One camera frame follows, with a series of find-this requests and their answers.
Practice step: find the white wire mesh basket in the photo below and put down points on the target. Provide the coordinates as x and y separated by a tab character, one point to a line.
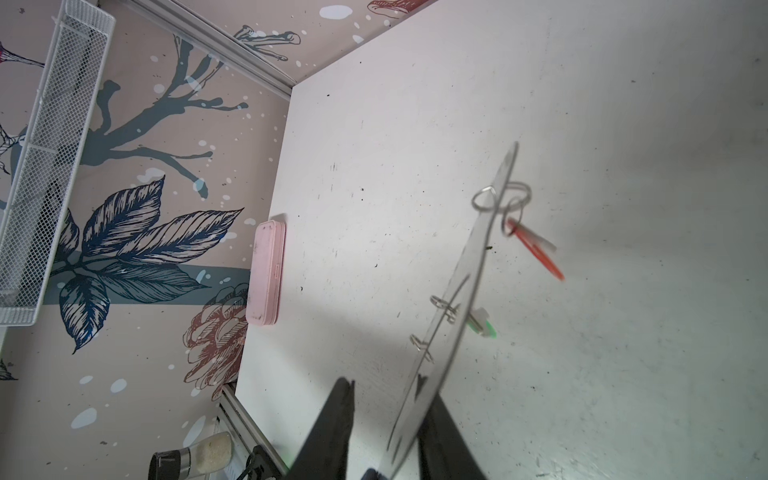
36	208

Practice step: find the green capped key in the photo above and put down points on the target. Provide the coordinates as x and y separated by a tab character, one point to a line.
479	322

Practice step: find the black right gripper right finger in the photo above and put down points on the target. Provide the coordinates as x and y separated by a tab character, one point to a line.
443	454

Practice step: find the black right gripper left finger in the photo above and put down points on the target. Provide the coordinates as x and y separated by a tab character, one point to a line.
324	454

